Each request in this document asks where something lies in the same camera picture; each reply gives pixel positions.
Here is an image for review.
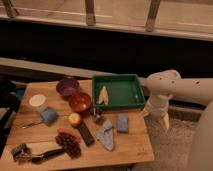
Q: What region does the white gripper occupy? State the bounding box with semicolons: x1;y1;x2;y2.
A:
142;94;171;130

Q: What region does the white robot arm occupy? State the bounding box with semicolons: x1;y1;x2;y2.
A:
143;70;213;171

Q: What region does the red bowl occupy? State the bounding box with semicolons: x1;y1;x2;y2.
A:
69;92;92;113

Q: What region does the purple bowl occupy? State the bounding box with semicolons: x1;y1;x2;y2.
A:
56;77;80;97

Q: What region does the small blue sponge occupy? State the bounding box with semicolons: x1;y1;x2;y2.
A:
117;114;129;133

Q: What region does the green plastic tray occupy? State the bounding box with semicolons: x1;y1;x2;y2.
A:
92;74;146;110

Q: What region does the blue grey cloth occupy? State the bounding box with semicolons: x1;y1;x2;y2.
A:
96;120;114;151

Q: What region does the yellow banana piece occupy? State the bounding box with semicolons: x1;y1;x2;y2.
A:
98;86;109;104

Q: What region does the black rectangular block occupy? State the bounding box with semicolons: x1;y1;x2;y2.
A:
78;122;95;146

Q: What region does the yellow red apple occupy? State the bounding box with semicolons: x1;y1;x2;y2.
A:
68;113;82;127

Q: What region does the red chili pepper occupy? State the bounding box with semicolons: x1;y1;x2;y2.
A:
57;128;81;141

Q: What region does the dark grape bunch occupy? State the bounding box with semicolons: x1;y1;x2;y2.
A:
55;134;81;159

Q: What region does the wooden table board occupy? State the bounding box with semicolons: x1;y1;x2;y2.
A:
0;79;155;171

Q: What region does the metal spoon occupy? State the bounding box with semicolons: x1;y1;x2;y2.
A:
22;121;43;129

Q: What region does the white round lid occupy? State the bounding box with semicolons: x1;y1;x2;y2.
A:
29;94;46;107

